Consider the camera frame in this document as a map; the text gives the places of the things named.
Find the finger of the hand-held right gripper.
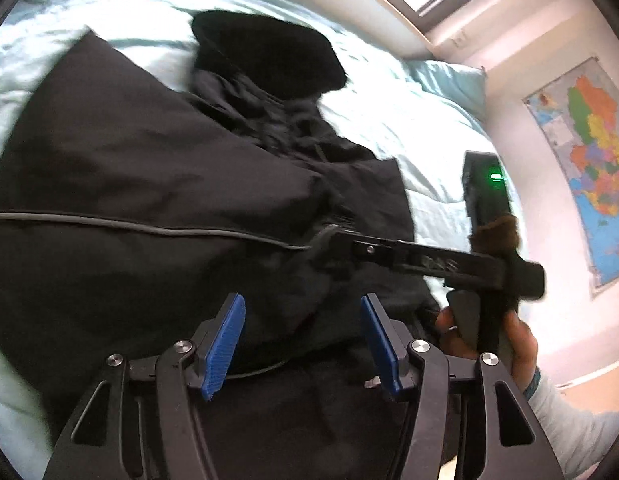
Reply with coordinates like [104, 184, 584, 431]
[313, 226, 511, 292]

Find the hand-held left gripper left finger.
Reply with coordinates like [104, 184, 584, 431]
[42, 292, 246, 480]

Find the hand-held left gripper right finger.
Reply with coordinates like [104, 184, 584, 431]
[359, 292, 565, 480]

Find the black jacket with grey piping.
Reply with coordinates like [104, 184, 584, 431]
[0, 29, 470, 480]

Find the person's right forearm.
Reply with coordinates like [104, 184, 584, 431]
[522, 367, 619, 478]

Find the person's right hand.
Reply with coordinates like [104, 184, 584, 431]
[433, 306, 541, 392]

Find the light blue bed blanket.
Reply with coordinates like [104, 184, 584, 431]
[0, 0, 525, 480]

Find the light blue pillow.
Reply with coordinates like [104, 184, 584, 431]
[406, 59, 490, 123]

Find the colourful wall map poster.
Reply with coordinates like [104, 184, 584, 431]
[521, 56, 619, 297]

